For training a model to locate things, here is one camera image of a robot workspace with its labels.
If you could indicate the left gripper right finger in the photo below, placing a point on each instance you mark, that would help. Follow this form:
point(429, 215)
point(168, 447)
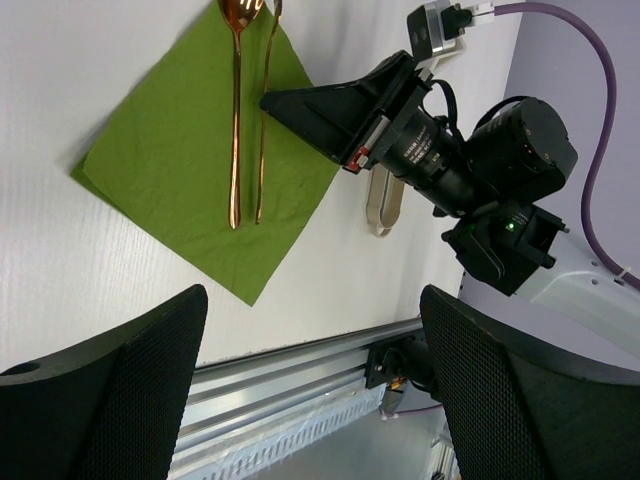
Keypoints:
point(521, 408)

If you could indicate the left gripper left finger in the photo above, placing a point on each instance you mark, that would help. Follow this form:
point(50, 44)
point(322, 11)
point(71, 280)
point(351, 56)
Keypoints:
point(109, 407)

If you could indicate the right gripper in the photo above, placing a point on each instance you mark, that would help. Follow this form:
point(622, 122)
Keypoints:
point(390, 117)

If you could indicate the copper fork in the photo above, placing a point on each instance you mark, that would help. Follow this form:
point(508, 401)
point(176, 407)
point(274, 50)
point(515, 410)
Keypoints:
point(277, 14)

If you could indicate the green paper napkin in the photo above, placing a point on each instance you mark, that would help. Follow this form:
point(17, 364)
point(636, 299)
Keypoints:
point(164, 158)

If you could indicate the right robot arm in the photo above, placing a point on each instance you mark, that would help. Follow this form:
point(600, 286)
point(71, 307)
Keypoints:
point(520, 153)

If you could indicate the beige utensil holder tray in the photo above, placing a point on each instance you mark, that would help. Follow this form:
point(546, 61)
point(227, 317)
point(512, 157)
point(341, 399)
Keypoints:
point(384, 201)

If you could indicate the aluminium front rail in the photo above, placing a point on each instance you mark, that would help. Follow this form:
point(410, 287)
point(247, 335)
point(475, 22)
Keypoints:
point(229, 386)

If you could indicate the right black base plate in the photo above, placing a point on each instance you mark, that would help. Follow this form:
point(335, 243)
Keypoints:
point(406, 357)

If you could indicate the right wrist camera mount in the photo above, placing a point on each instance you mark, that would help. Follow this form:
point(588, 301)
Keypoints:
point(436, 28)

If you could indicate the white slotted cable duct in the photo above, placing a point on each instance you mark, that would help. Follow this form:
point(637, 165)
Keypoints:
point(250, 449)

